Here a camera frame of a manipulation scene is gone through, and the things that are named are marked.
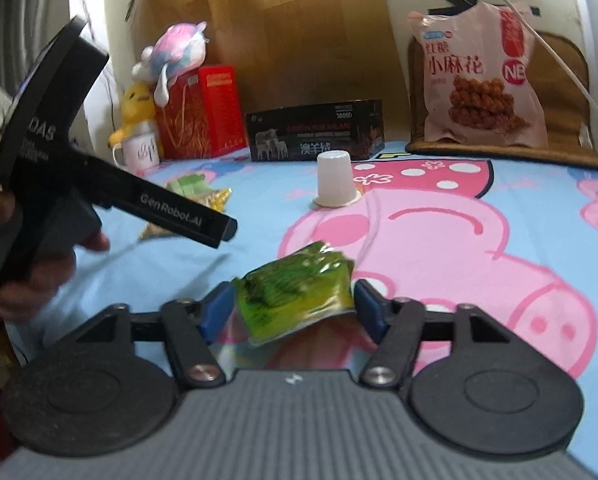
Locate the printed cartoon pig blanket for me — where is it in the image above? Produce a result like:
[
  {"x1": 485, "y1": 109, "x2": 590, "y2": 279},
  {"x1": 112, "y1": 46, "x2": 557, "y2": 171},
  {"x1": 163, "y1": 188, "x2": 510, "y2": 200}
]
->
[{"x1": 4, "y1": 140, "x2": 598, "y2": 476}]

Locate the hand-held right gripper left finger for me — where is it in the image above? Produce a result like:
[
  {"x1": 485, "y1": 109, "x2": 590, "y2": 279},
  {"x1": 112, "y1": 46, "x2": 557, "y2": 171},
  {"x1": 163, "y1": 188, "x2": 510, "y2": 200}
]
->
[{"x1": 76, "y1": 282, "x2": 237, "y2": 388}]

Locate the brown seat mat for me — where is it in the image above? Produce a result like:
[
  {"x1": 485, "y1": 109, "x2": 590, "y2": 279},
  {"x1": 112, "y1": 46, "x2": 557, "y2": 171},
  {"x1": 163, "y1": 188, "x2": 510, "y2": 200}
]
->
[{"x1": 405, "y1": 30, "x2": 598, "y2": 171}]

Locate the pastel plush toy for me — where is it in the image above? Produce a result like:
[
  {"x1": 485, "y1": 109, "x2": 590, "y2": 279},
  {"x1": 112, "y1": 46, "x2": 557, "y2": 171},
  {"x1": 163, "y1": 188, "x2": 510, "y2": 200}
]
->
[{"x1": 132, "y1": 21, "x2": 211, "y2": 106}]

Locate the red gift bag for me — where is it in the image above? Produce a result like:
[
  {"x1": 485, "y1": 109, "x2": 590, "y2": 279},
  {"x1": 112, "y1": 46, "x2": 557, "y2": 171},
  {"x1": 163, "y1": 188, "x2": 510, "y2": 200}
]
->
[{"x1": 154, "y1": 71, "x2": 215, "y2": 161}]

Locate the golden foil packet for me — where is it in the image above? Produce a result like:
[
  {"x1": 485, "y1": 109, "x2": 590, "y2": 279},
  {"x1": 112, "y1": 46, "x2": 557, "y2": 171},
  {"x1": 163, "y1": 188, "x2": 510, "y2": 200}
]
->
[{"x1": 199, "y1": 187, "x2": 233, "y2": 214}]

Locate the yellow plush toy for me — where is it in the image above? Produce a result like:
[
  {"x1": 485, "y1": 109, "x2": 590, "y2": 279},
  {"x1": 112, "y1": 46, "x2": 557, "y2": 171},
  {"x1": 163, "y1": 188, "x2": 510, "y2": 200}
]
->
[{"x1": 109, "y1": 84, "x2": 157, "y2": 147}]

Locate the yellow nut packet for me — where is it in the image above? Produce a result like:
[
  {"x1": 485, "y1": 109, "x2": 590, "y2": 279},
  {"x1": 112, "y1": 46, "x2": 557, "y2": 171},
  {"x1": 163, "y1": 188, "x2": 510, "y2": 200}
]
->
[{"x1": 138, "y1": 222, "x2": 176, "y2": 242}]

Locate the black cardboard box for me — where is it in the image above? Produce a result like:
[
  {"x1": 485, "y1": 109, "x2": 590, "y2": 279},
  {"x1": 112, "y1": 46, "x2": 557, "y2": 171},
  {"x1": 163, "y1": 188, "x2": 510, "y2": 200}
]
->
[{"x1": 245, "y1": 99, "x2": 386, "y2": 162}]

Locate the white cable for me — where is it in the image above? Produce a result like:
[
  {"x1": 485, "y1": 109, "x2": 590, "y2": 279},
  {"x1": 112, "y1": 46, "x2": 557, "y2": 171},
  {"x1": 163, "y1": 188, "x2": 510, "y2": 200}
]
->
[{"x1": 471, "y1": 0, "x2": 598, "y2": 153}]

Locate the white mug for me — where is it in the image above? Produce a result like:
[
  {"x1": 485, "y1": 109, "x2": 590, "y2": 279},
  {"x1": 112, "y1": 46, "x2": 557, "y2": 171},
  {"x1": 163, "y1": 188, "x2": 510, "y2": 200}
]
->
[{"x1": 112, "y1": 132, "x2": 161, "y2": 177}]

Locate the wooden board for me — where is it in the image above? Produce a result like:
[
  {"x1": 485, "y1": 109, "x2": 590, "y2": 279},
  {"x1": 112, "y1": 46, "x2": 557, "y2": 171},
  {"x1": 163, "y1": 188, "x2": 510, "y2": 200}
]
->
[{"x1": 129, "y1": 0, "x2": 415, "y2": 143}]

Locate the large pink snack bag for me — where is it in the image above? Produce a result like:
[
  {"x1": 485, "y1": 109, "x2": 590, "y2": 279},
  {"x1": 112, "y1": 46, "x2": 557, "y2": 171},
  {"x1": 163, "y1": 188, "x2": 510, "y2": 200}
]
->
[{"x1": 406, "y1": 2, "x2": 550, "y2": 148}]

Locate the person's left hand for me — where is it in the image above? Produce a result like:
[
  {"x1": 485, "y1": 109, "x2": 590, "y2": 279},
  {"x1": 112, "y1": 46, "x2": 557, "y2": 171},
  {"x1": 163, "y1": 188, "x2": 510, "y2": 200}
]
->
[{"x1": 0, "y1": 187, "x2": 111, "y2": 323}]

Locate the white plastic cup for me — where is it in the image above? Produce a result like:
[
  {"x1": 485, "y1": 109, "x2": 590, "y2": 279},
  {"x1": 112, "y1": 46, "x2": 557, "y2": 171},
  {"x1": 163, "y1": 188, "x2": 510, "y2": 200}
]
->
[{"x1": 313, "y1": 152, "x2": 363, "y2": 209}]

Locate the green mottled snack packet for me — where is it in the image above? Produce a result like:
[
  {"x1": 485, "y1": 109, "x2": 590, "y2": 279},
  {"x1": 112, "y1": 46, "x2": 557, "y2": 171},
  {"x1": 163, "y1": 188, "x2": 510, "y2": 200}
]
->
[{"x1": 233, "y1": 241, "x2": 356, "y2": 347}]

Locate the light green wafer packet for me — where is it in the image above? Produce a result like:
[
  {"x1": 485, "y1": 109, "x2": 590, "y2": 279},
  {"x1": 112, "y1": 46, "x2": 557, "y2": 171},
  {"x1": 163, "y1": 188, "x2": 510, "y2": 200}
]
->
[{"x1": 166, "y1": 172, "x2": 215, "y2": 199}]

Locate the red cardboard box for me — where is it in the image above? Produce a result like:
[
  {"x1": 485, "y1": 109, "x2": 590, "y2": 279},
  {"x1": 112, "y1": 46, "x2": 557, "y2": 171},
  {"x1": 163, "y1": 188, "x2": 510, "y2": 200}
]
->
[{"x1": 198, "y1": 64, "x2": 248, "y2": 157}]

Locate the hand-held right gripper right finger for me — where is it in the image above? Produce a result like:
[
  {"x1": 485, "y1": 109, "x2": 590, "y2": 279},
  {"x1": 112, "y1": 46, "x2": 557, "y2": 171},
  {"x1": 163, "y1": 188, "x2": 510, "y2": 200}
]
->
[{"x1": 353, "y1": 279, "x2": 512, "y2": 388}]

